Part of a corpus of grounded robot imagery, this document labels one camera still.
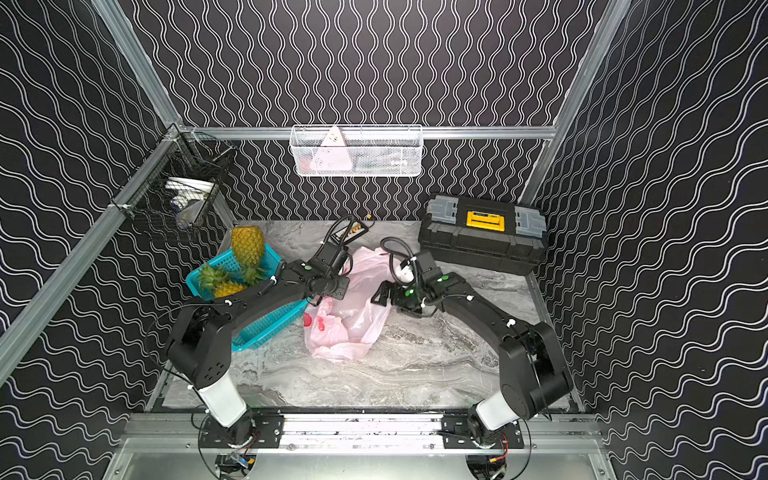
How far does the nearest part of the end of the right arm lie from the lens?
0.64m

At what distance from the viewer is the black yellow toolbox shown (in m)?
0.96

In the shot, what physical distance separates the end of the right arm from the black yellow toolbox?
267 millimetres
